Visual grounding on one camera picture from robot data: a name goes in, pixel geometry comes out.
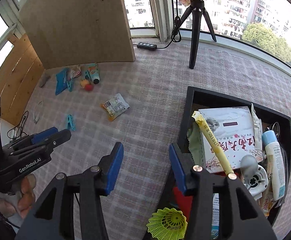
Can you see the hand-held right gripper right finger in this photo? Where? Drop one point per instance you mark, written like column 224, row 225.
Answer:
column 178, row 170

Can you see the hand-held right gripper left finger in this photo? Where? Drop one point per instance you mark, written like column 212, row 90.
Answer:
column 115, row 170

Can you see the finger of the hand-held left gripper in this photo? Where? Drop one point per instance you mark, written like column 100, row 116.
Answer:
column 58, row 137
column 44, row 134

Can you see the long yellow straw packet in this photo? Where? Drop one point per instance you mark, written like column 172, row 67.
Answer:
column 215, row 145

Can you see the white mini fan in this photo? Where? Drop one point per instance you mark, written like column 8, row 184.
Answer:
column 254, row 177

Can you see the black tray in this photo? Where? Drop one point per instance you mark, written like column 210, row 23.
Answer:
column 235, row 100

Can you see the pale lotion bottle blue cap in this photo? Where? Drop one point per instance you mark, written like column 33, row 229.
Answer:
column 275, row 165

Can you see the person's left hand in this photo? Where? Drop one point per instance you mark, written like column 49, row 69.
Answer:
column 26, row 200

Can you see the teal clothespin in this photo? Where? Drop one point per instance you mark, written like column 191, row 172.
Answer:
column 71, row 122
column 88, row 75

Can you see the pale green cloth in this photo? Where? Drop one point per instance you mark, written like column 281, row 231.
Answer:
column 194, row 147

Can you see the red packet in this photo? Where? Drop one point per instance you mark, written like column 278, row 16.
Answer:
column 181, row 198

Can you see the blue clothespin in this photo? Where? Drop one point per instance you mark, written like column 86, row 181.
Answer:
column 70, row 86

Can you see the grey metal clip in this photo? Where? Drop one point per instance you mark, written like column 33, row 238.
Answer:
column 45, row 80

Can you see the yellow-green shuttlecock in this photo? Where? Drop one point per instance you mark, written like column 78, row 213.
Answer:
column 168, row 223

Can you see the blue packet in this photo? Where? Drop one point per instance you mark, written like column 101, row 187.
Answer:
column 61, row 81

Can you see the yellow red cartoon toy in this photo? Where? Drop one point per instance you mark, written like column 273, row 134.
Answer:
column 87, row 85

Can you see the pine plank panel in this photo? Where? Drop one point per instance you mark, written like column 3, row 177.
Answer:
column 18, row 80

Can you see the orange white food sachet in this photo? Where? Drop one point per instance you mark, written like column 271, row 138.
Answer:
column 115, row 106

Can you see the white floral box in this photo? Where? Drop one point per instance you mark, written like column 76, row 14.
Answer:
column 230, row 130

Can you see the teal hand cream tube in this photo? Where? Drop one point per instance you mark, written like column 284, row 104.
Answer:
column 94, row 73

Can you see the light wooden board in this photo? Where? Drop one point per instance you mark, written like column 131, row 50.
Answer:
column 75, row 22

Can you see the black inline remote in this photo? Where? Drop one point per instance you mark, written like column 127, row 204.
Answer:
column 146, row 45

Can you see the black tripod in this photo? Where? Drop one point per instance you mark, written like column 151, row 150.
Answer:
column 194, row 42

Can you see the white window frame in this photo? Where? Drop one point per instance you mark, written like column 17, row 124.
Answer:
column 161, row 7

